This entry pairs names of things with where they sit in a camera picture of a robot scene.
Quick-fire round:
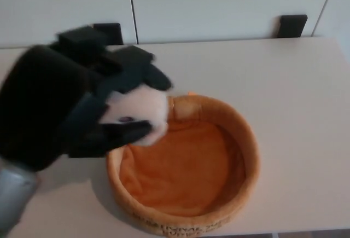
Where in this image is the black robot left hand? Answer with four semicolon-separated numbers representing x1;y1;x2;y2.
0;24;173;172

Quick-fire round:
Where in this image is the orange plush round plate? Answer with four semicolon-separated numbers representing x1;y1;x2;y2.
106;92;260;236

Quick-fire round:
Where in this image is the white cabinet door with lettering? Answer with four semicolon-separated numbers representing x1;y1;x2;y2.
0;0;139;50

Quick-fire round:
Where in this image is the plain white cabinet door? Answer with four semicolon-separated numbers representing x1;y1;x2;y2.
128;0;339;45
310;0;350;66

